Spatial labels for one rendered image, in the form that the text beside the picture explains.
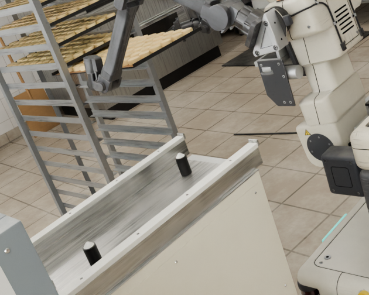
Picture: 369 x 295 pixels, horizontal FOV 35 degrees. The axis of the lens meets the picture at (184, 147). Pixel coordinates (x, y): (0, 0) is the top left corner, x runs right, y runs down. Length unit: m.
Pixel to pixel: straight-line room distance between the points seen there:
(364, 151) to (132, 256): 0.72
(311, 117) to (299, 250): 0.91
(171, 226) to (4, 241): 0.55
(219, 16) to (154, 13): 3.69
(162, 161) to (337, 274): 0.72
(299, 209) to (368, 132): 1.35
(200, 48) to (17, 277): 4.93
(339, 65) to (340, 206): 1.13
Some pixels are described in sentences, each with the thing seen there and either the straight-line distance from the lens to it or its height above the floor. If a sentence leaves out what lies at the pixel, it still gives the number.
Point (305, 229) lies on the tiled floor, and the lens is 2.81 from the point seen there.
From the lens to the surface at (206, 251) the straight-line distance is 1.46.
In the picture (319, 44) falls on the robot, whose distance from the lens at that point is 1.84.
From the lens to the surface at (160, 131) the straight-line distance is 3.04.
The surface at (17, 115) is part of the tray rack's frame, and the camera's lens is 3.17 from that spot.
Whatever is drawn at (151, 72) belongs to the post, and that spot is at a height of 0.83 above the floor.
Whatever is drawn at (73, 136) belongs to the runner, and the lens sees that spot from 2.85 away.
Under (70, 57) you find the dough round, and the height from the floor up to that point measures 1.06.
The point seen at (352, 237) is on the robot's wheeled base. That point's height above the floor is 0.28.
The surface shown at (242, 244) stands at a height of 0.69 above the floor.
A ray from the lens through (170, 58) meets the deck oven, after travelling 5.52.
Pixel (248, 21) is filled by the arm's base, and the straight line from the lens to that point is 1.73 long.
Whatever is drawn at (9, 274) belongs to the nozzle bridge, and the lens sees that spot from 0.95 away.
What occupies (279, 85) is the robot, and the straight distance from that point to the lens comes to 1.92.
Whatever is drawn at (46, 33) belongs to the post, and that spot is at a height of 1.21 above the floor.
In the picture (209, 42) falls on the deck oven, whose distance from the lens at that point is 5.84.
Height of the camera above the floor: 1.53
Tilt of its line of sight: 22 degrees down
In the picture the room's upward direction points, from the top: 20 degrees counter-clockwise
